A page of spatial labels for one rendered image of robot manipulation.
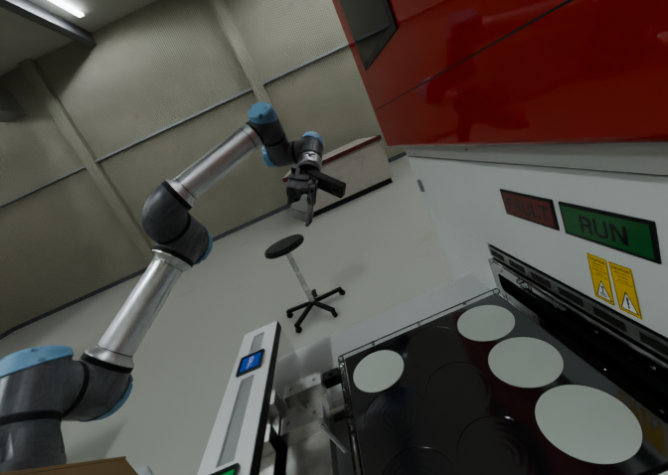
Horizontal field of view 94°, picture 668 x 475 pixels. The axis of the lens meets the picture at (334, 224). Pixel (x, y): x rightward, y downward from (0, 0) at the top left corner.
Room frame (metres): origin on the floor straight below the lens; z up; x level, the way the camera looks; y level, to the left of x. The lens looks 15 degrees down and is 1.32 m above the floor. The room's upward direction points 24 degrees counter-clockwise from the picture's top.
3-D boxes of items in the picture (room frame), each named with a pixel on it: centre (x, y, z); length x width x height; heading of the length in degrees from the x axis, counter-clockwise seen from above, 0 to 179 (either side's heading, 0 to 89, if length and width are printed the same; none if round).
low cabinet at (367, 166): (7.53, -0.54, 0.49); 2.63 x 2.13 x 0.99; 178
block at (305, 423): (0.45, 0.19, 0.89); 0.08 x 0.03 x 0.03; 88
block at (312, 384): (0.53, 0.19, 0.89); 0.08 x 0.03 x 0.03; 88
